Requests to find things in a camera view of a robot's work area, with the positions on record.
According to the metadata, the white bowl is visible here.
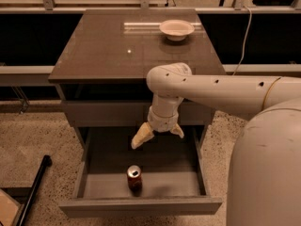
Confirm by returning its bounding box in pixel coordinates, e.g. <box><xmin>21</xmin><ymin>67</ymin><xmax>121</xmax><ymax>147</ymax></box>
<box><xmin>159</xmin><ymin>20</ymin><xmax>195</xmax><ymax>41</ymax></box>

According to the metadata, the red coke can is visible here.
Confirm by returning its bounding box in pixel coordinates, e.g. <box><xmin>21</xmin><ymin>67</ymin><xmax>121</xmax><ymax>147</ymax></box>
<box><xmin>127</xmin><ymin>165</ymin><xmax>142</xmax><ymax>191</ymax></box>

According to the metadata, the open grey middle drawer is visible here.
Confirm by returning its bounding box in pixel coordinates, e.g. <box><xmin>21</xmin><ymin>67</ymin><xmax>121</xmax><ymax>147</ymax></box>
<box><xmin>59</xmin><ymin>126</ymin><xmax>222</xmax><ymax>218</ymax></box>

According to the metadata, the white cable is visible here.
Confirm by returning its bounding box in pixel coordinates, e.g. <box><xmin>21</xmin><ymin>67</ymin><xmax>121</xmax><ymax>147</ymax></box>
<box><xmin>232</xmin><ymin>6</ymin><xmax>253</xmax><ymax>76</ymax></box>

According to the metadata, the wooden box bottom left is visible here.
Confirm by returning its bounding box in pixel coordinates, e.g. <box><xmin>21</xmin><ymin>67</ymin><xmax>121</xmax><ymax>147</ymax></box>
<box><xmin>0</xmin><ymin>189</ymin><xmax>23</xmax><ymax>226</ymax></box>

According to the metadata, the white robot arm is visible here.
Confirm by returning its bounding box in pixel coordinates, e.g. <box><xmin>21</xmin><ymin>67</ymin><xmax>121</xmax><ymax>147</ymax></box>
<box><xmin>132</xmin><ymin>63</ymin><xmax>301</xmax><ymax>226</ymax></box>

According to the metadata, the grey drawer cabinet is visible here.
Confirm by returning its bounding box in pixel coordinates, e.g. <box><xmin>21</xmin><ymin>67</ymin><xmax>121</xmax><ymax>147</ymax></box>
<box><xmin>49</xmin><ymin>8</ymin><xmax>225</xmax><ymax>144</ymax></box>

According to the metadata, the closed grey top drawer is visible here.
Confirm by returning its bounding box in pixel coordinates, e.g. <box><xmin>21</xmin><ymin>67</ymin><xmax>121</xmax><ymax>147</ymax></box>
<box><xmin>61</xmin><ymin>101</ymin><xmax>214</xmax><ymax>127</ymax></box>

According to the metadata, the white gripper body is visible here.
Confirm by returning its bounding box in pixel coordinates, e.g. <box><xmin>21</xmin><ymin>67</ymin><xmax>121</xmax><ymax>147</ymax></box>
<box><xmin>148</xmin><ymin>107</ymin><xmax>179</xmax><ymax>133</ymax></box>

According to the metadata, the black pole on floor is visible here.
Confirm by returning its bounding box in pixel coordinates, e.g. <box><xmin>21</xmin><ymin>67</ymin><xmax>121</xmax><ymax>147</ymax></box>
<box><xmin>16</xmin><ymin>155</ymin><xmax>52</xmax><ymax>226</ymax></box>

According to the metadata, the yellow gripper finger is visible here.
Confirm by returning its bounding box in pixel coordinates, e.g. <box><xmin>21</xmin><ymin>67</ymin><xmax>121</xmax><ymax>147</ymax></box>
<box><xmin>170</xmin><ymin>123</ymin><xmax>184</xmax><ymax>138</ymax></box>
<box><xmin>131</xmin><ymin>122</ymin><xmax>154</xmax><ymax>150</ymax></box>

